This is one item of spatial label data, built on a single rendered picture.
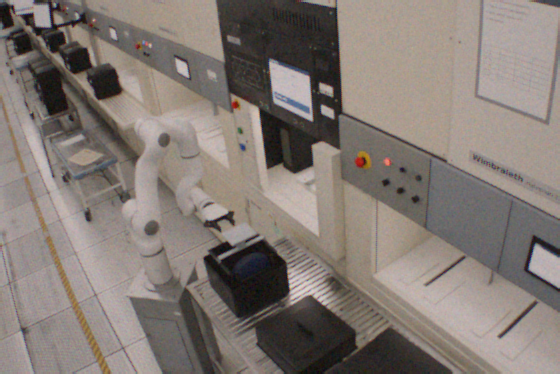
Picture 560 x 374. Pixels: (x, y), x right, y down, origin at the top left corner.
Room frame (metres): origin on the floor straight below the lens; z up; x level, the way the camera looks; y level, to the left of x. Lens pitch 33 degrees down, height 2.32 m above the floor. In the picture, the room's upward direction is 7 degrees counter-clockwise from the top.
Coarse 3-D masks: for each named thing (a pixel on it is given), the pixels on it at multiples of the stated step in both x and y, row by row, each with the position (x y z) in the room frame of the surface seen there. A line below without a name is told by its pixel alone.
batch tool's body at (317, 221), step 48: (240, 0) 2.18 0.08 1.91; (288, 0) 1.86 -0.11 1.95; (240, 48) 2.23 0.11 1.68; (288, 48) 1.89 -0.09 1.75; (336, 48) 1.64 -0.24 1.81; (240, 96) 2.29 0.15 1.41; (336, 96) 1.65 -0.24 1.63; (288, 144) 2.40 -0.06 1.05; (336, 144) 1.66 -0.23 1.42; (288, 192) 2.20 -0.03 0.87; (336, 192) 1.62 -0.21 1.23; (336, 240) 1.61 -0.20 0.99
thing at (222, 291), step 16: (208, 256) 1.68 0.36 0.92; (208, 272) 1.64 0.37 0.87; (272, 272) 1.53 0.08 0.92; (224, 288) 1.50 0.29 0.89; (240, 288) 1.45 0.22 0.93; (256, 288) 1.49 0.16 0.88; (272, 288) 1.53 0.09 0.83; (288, 288) 1.57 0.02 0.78; (240, 304) 1.44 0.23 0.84; (256, 304) 1.48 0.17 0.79
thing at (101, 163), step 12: (84, 132) 4.37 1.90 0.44; (60, 144) 4.14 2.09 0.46; (72, 144) 4.08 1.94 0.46; (96, 144) 4.01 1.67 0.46; (60, 156) 3.87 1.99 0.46; (60, 168) 4.14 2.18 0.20; (72, 168) 3.60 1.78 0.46; (84, 168) 3.56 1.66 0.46; (96, 168) 3.56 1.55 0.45; (108, 168) 3.99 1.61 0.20; (120, 168) 3.68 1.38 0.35; (120, 180) 3.67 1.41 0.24; (120, 192) 3.68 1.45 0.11; (84, 204) 3.46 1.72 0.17
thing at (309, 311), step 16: (304, 304) 1.38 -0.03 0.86; (320, 304) 1.37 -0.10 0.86; (272, 320) 1.32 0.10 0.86; (288, 320) 1.31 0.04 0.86; (304, 320) 1.30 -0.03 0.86; (320, 320) 1.29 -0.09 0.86; (336, 320) 1.28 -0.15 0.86; (272, 336) 1.24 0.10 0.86; (288, 336) 1.23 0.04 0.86; (304, 336) 1.22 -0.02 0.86; (320, 336) 1.21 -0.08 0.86; (336, 336) 1.20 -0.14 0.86; (352, 336) 1.19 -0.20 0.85; (272, 352) 1.19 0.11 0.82; (288, 352) 1.15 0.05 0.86; (304, 352) 1.14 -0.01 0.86; (320, 352) 1.13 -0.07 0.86; (336, 352) 1.15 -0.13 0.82; (288, 368) 1.11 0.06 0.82; (304, 368) 1.07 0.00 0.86; (320, 368) 1.10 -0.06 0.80
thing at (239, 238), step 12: (240, 228) 1.65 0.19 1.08; (228, 240) 1.58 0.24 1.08; (240, 240) 1.57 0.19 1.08; (252, 240) 1.65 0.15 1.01; (264, 240) 1.67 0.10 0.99; (216, 252) 1.66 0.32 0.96; (228, 252) 1.59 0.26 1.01; (240, 252) 1.72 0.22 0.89; (252, 252) 1.75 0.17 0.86; (264, 252) 1.66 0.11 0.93; (276, 252) 1.59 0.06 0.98; (216, 264) 1.62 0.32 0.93; (228, 264) 1.68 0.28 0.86; (276, 264) 1.59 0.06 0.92; (228, 276) 1.52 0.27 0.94; (252, 276) 1.52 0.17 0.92
